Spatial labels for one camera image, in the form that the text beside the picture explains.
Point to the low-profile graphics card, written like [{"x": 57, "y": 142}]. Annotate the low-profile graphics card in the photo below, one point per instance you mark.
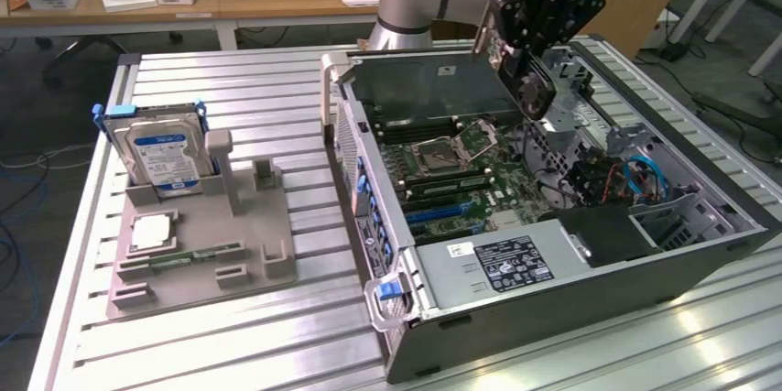
[{"x": 539, "y": 95}]

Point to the black power adapter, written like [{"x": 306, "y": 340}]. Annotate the black power adapter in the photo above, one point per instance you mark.
[{"x": 676, "y": 52}]

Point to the metal socket cover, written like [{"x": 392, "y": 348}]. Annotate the metal socket cover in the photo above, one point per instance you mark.
[{"x": 480, "y": 134}]

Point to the black chair base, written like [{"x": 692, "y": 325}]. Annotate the black chair base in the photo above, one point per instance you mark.
[
  {"x": 733, "y": 109},
  {"x": 79, "y": 50}
]

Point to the CPU socket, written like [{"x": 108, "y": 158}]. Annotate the CPU socket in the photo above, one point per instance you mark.
[{"x": 437, "y": 157}]

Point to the green motherboard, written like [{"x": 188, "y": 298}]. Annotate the green motherboard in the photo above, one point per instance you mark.
[{"x": 508, "y": 180}]

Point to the wooden desk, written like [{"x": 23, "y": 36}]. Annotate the wooden desk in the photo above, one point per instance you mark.
[
  {"x": 79, "y": 16},
  {"x": 294, "y": 2}
]

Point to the dark RAM stick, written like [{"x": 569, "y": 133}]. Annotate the dark RAM stick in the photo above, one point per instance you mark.
[{"x": 446, "y": 186}]

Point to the blue expansion card clip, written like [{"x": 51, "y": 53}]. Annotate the blue expansion card clip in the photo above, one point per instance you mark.
[
  {"x": 386, "y": 251},
  {"x": 365, "y": 189},
  {"x": 381, "y": 231}
]

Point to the blue expansion slot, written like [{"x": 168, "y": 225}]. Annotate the blue expansion slot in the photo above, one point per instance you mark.
[{"x": 434, "y": 214}]

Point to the silver disk bay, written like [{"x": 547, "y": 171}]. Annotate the silver disk bay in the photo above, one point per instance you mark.
[{"x": 679, "y": 221}]

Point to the grey power supply unit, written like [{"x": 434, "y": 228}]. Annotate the grey power supply unit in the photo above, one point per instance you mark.
[{"x": 453, "y": 281}]

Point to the blue case release latch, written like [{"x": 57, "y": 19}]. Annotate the blue case release latch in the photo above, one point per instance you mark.
[{"x": 388, "y": 292}]

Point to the hard disk in blue caddy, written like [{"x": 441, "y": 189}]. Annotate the hard disk in blue caddy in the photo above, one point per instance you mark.
[{"x": 162, "y": 153}]

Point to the black open PC case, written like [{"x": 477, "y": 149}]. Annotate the black open PC case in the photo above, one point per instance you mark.
[{"x": 551, "y": 318}]

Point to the grey parts rack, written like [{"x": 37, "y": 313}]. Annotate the grey parts rack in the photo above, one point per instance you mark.
[{"x": 208, "y": 235}]

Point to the silver CPU chip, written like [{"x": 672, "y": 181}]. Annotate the silver CPU chip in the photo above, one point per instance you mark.
[{"x": 153, "y": 231}]

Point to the green RAM stick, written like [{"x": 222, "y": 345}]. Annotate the green RAM stick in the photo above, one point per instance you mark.
[{"x": 184, "y": 258}]

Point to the white table frame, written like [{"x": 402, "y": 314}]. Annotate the white table frame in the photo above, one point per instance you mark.
[{"x": 697, "y": 2}]

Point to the silver drive bracket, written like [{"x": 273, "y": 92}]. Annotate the silver drive bracket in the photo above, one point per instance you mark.
[{"x": 565, "y": 130}]

